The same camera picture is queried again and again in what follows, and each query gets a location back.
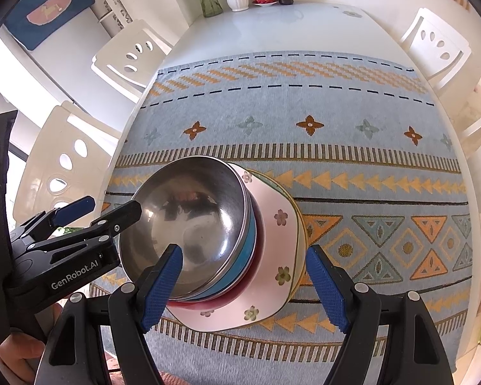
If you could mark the pink steel bowl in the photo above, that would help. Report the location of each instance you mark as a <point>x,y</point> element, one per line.
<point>231,293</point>

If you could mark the person's left hand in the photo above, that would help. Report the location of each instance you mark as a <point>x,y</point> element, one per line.
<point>15,353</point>

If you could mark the white chair near left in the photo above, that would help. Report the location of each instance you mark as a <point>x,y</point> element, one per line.
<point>71,158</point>

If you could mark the square floral white plate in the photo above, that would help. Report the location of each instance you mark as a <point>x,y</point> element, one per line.
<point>272,284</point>

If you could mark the white chair right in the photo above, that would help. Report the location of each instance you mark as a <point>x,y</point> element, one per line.
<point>437,49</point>

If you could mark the blue steel bowl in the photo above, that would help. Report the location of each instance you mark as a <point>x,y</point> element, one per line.
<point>202,205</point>

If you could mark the round sunflower plate gold rim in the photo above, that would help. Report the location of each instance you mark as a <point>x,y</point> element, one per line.
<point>301,245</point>

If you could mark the white chair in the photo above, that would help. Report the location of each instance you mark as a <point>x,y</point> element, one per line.
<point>71,158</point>
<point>437,49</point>
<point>128,61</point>

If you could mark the blue patterned table mat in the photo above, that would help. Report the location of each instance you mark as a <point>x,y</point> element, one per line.
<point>361,147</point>

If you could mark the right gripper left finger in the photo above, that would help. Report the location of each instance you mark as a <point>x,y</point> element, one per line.
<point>74,353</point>

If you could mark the white saucer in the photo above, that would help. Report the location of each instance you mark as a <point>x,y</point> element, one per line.
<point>265,4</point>

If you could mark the white chair far left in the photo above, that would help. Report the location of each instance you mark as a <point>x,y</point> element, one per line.
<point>128,61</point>

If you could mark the blue pink wall cloth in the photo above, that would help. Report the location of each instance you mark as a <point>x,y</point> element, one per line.
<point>33,21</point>

